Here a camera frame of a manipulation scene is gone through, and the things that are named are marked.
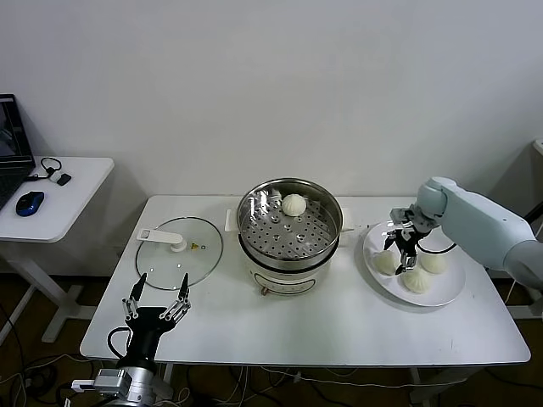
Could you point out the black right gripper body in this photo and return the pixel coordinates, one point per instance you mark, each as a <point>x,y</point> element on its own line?
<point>407,239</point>

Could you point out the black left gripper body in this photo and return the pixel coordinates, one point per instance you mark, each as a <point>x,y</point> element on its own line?
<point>146,328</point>

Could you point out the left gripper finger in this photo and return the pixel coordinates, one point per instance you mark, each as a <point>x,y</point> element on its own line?
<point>185,287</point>
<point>140,288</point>

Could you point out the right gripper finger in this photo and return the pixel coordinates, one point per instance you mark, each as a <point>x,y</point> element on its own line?
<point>388,242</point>
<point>408,260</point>

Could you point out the white steamed baozi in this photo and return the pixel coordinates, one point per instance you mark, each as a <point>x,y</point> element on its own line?
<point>416,280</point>
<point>433,263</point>
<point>294,204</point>
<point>385,263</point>

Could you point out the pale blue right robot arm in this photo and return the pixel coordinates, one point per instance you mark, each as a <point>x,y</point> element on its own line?
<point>475,220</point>

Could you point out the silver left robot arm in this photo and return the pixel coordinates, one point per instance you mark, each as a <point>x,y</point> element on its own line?
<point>131,379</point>

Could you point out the perforated steel steamer basket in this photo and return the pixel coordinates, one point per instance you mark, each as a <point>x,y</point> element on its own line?
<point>254,197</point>

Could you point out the white round plate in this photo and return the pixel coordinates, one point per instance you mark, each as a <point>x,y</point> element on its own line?
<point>441,288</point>

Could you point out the white main table leg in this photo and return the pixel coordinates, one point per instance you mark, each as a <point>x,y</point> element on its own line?
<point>422,386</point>
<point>165,375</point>

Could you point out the white electric cooker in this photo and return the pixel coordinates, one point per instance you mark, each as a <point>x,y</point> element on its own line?
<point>275,282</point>

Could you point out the white side table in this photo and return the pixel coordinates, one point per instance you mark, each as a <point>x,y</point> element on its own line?
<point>80,203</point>

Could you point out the white table foot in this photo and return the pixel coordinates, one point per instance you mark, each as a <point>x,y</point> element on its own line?
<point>530,311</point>

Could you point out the small black device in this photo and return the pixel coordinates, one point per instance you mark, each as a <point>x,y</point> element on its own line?
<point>64,179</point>

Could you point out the blue computer mouse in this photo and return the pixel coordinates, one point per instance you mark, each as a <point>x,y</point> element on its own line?
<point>29,202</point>

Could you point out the small white device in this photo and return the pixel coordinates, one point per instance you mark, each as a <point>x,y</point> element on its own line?
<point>539,146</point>

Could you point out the black laptop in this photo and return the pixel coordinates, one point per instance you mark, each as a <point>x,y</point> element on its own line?
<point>12,169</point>

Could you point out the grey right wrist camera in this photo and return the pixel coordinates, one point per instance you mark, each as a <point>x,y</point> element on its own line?
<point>399,214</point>

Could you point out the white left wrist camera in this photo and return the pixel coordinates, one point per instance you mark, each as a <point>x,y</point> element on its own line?
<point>82,385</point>

